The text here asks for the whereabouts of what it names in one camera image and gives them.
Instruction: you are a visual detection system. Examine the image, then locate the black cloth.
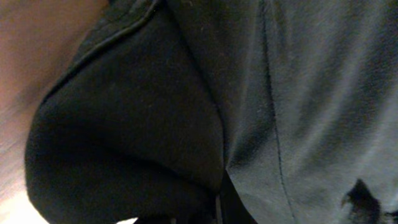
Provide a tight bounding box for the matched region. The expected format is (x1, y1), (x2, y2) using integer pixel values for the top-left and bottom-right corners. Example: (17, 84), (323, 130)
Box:
(25, 0), (397, 224)

